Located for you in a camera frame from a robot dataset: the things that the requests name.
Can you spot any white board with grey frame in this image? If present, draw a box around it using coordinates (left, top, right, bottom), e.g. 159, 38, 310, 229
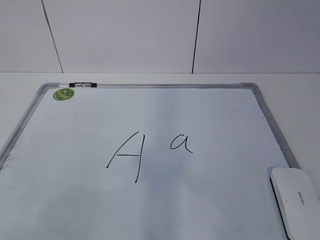
0, 83, 288, 240

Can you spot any white board eraser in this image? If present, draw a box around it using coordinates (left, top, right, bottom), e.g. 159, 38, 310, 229
269, 167, 320, 240

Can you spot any round green sticker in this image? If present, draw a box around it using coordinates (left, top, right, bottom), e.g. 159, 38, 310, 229
53, 88, 75, 101

